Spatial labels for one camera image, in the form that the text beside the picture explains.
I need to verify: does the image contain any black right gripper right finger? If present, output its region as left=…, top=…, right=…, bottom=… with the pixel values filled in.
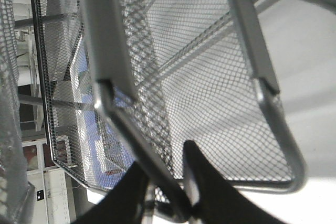
left=183, top=140, right=283, bottom=223

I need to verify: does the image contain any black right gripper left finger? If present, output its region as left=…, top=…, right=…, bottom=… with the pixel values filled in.
left=74, top=162, right=149, bottom=224

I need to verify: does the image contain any mesh tray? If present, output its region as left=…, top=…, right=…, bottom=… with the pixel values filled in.
left=30, top=0, right=308, bottom=222

